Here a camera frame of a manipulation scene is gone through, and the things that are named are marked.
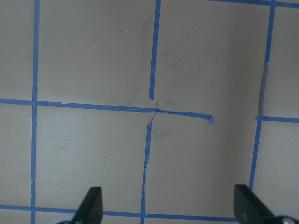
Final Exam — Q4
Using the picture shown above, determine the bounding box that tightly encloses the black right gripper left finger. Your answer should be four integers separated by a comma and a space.
71, 187, 103, 224

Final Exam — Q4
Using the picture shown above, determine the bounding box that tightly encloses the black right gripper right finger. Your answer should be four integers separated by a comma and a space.
234, 184, 280, 224

